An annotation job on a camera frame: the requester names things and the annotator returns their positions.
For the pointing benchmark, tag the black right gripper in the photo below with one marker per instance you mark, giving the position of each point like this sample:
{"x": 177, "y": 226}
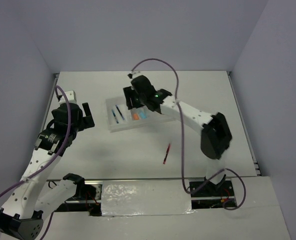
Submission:
{"x": 129, "y": 92}

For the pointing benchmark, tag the red pen refill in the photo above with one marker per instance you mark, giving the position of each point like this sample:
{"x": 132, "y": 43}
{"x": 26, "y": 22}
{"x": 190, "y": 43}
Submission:
{"x": 167, "y": 153}

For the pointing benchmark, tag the white three-compartment tray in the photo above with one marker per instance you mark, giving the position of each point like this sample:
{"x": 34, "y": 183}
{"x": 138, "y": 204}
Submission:
{"x": 120, "y": 118}

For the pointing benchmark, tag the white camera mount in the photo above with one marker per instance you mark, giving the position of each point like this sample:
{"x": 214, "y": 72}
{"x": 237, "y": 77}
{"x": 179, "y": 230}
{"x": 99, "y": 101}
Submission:
{"x": 70, "y": 95}
{"x": 134, "y": 74}

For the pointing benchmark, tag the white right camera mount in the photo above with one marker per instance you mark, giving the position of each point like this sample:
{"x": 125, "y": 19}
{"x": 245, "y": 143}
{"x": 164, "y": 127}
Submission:
{"x": 134, "y": 74}

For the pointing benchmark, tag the orange capped highlighter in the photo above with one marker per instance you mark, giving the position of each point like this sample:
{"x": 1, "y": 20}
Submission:
{"x": 135, "y": 117}

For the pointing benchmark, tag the dark blue pen refill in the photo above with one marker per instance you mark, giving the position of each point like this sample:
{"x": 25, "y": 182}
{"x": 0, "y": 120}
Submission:
{"x": 120, "y": 113}

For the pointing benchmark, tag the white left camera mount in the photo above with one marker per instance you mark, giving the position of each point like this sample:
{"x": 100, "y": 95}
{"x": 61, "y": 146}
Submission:
{"x": 70, "y": 95}

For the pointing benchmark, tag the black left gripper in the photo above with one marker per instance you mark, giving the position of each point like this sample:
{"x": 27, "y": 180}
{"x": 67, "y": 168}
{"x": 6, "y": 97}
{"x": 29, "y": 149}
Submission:
{"x": 86, "y": 122}

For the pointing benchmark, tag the silver foil tape sheet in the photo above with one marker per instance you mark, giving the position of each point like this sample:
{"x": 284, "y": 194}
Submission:
{"x": 144, "y": 198}

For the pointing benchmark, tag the aluminium table edge rail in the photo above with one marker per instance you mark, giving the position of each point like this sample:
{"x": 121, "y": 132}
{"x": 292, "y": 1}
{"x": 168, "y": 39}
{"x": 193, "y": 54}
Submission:
{"x": 250, "y": 146}

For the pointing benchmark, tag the aluminium left table rail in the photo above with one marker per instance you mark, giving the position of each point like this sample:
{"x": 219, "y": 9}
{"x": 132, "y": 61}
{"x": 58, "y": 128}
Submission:
{"x": 44, "y": 121}

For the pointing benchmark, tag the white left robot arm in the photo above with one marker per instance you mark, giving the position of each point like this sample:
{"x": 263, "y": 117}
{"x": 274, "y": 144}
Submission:
{"x": 22, "y": 215}

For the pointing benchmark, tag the blue highlighter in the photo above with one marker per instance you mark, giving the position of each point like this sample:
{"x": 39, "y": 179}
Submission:
{"x": 142, "y": 115}

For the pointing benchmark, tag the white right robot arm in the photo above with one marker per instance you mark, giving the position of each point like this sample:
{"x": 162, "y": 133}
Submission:
{"x": 213, "y": 129}

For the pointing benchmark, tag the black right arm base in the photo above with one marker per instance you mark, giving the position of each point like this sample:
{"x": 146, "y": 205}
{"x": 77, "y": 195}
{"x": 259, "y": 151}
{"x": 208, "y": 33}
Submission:
{"x": 223, "y": 189}

